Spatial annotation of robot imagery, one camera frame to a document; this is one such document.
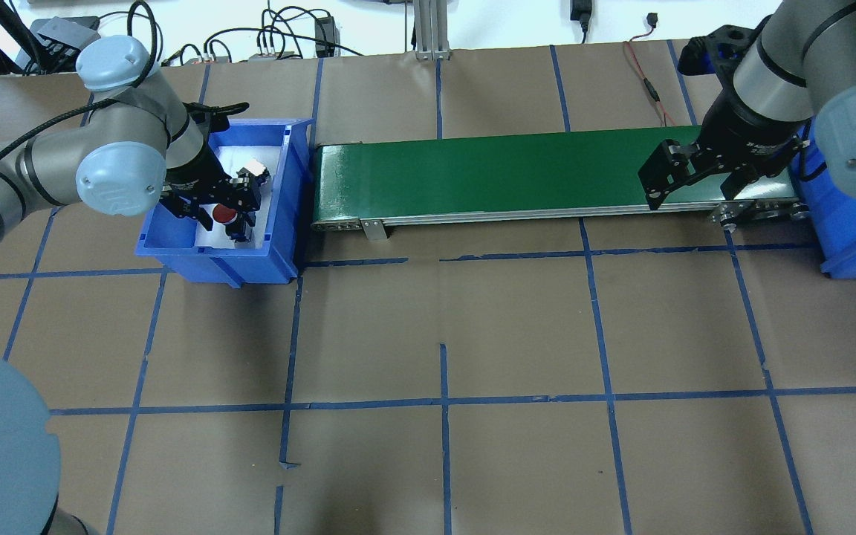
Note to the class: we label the white foam pad left bin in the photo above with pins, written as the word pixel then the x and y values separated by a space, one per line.
pixel 233 159

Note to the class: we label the blue plastic bin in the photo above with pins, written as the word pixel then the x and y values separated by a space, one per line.
pixel 833 213
pixel 170 240

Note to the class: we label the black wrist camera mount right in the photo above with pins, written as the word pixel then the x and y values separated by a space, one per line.
pixel 725 47

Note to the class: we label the yellow push button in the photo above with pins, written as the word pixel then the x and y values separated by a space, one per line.
pixel 253 174

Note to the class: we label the green conveyor belt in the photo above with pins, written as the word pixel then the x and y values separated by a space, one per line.
pixel 370 187

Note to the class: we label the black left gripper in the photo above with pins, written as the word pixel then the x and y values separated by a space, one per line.
pixel 195 176

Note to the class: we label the blue right plastic bin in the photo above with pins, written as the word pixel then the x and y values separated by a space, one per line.
pixel 833 213

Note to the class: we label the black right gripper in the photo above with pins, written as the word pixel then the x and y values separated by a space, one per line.
pixel 741 134

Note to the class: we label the red push button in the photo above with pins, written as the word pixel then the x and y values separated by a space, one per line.
pixel 224 215

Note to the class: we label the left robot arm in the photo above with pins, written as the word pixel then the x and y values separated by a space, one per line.
pixel 135 147

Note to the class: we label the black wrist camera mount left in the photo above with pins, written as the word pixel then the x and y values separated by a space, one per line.
pixel 212 119

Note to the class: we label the blue left plastic bin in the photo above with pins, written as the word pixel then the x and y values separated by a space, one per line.
pixel 170 240

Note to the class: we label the aluminium frame post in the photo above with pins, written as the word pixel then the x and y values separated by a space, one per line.
pixel 431 30

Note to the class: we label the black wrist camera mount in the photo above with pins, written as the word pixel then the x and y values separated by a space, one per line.
pixel 212 119
pixel 725 47

